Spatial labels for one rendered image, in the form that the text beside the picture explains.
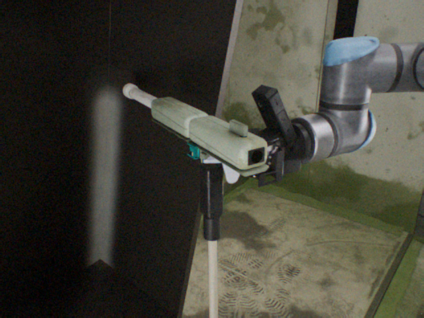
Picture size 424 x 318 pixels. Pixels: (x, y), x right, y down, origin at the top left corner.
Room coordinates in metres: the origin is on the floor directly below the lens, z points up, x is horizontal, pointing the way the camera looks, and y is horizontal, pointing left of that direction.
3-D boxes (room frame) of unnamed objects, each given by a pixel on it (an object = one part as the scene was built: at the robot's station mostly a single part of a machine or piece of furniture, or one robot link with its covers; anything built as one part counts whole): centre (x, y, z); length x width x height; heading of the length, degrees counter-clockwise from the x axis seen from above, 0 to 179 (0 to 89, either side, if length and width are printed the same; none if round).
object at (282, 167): (0.66, -0.10, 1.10); 0.12 x 0.08 x 0.09; 122
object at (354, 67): (0.75, -0.26, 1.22); 0.12 x 0.09 x 0.12; 96
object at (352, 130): (0.75, -0.25, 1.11); 0.12 x 0.09 x 0.10; 122
